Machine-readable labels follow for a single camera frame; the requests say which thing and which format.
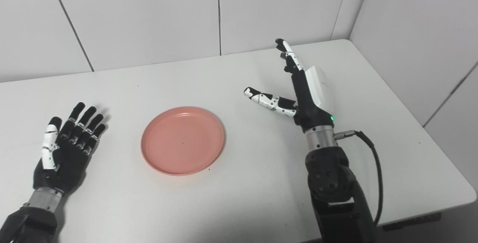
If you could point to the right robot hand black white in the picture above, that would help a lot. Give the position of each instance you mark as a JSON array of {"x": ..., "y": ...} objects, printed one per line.
[{"x": 306, "y": 93}]

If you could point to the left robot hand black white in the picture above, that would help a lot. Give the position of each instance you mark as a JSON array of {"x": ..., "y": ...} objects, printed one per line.
[{"x": 65, "y": 149}]

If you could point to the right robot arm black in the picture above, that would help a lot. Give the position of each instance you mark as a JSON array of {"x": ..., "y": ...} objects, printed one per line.
[{"x": 334, "y": 187}]

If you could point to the pink plate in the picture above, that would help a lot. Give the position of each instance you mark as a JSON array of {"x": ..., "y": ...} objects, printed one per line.
[{"x": 182, "y": 140}]

